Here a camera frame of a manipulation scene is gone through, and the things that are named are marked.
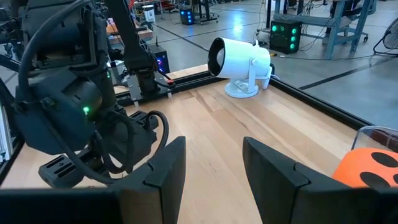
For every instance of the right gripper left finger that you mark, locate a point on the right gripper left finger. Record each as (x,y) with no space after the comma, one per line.
(158,186)

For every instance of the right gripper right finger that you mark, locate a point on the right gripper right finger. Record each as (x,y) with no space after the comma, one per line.
(273,186)

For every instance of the large orange foam die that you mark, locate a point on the large orange foam die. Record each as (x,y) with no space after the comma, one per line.
(351,171)

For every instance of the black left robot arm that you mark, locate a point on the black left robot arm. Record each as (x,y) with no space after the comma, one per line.
(56,124)

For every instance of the clear plastic container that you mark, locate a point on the clear plastic container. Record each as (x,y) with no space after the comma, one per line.
(360,137)

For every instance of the white cylindrical projector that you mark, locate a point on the white cylindrical projector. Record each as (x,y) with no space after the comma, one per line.
(245,59)

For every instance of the black computer tower blue lights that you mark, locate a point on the black computer tower blue lights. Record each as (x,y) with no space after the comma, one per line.
(186,17)

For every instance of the black lit computer tower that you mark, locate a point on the black lit computer tower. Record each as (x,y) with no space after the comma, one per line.
(283,40)

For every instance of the grey metal desk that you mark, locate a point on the grey metal desk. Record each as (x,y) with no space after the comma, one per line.
(334,34)

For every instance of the black floor fan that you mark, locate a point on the black floor fan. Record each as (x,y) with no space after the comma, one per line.
(392,39)

